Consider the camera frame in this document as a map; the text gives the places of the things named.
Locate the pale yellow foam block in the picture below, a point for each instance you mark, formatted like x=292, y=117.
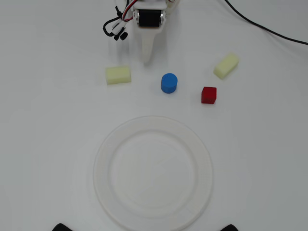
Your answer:
x=118, y=75
x=226, y=65

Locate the blue cylinder block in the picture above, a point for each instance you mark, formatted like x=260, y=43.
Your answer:
x=169, y=83

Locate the black stand foot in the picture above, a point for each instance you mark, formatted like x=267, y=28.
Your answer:
x=61, y=227
x=229, y=228

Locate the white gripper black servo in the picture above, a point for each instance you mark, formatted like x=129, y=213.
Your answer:
x=149, y=19

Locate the red cube block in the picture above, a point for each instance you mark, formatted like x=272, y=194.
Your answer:
x=209, y=95

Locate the white round plate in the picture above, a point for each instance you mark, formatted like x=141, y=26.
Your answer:
x=153, y=173

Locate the small white black camera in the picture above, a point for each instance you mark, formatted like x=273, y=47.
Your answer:
x=119, y=26

